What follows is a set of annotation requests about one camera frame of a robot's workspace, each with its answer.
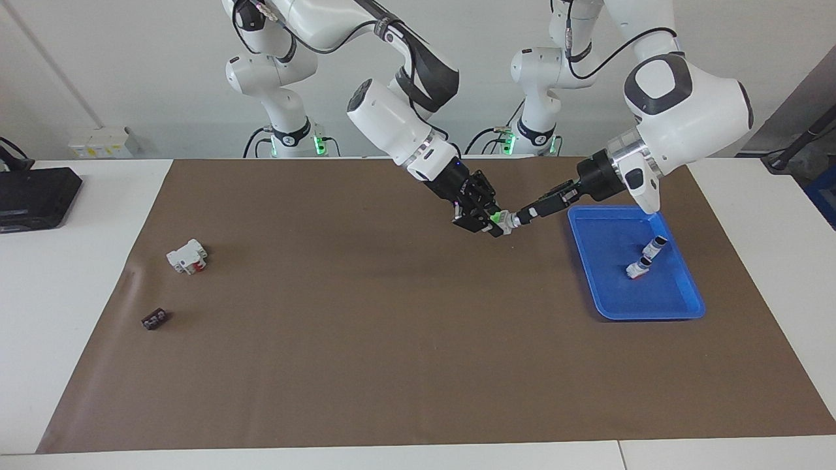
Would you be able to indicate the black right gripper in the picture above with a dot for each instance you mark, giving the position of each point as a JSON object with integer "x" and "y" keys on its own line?
{"x": 457, "y": 189}

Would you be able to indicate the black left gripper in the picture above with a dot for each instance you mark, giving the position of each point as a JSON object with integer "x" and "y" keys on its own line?
{"x": 601, "y": 177}

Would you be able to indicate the selector switch bright green block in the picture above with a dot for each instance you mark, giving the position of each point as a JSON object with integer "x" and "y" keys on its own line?
{"x": 506, "y": 223}

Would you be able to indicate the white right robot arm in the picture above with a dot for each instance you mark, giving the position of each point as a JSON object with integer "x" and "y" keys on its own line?
{"x": 385, "y": 124}

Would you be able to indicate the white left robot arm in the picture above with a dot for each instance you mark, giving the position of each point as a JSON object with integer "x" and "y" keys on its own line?
{"x": 686, "y": 111}

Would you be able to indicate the blue plastic tray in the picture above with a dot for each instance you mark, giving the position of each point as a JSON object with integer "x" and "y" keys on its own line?
{"x": 614, "y": 287}

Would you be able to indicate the brown paper table mat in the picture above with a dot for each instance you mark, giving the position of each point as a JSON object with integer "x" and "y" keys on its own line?
{"x": 418, "y": 326}

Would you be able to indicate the black stand pole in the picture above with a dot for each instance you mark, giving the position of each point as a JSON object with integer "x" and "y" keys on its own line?
{"x": 810, "y": 132}

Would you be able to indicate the blue crate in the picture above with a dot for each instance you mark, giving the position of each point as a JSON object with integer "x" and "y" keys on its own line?
{"x": 824, "y": 196}

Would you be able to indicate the white circuit breaker red lever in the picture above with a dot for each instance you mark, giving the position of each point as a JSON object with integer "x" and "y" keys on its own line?
{"x": 186, "y": 256}

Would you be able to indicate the small black electronic component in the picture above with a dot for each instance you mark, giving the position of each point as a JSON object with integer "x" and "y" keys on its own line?
{"x": 154, "y": 320}

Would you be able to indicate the flat black box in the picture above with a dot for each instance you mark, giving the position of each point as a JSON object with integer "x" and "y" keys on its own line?
{"x": 39, "y": 196}

